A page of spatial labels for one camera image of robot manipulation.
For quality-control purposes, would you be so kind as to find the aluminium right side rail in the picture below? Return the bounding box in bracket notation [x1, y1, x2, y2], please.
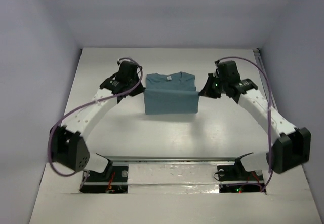
[253, 48, 274, 106]

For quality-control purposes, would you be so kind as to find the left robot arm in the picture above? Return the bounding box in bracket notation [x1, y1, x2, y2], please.
[48, 57, 145, 181]

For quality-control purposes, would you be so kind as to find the aluminium front rail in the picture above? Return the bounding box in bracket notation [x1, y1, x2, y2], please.
[101, 155, 241, 163]

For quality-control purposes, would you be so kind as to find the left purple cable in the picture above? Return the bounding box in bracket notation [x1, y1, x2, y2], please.
[48, 56, 144, 192]

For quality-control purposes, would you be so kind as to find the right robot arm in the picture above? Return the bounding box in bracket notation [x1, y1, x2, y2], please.
[199, 60, 311, 179]

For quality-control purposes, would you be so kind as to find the white foil-taped centre block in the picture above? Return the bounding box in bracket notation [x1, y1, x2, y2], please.
[127, 163, 219, 194]

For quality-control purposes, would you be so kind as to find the aluminium rail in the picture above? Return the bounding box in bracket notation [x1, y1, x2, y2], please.
[253, 48, 274, 106]
[101, 155, 241, 163]

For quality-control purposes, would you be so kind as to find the teal t-shirt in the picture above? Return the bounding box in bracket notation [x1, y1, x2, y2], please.
[144, 72, 199, 115]

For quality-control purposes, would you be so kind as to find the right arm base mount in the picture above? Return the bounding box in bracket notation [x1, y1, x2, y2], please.
[213, 153, 266, 193]

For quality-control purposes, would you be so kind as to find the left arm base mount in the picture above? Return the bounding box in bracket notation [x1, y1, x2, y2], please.
[79, 165, 129, 194]

